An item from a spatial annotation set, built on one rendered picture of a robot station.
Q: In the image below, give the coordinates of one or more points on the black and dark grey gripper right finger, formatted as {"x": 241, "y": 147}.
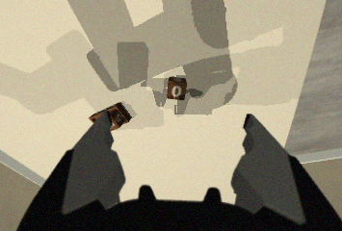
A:
{"x": 274, "y": 185}

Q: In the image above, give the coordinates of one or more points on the brown number cube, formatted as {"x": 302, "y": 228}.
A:
{"x": 116, "y": 118}
{"x": 176, "y": 88}

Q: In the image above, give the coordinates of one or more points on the brown wooden tray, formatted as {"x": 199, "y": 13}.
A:
{"x": 117, "y": 106}

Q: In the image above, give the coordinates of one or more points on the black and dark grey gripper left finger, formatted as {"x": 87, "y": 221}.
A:
{"x": 85, "y": 182}

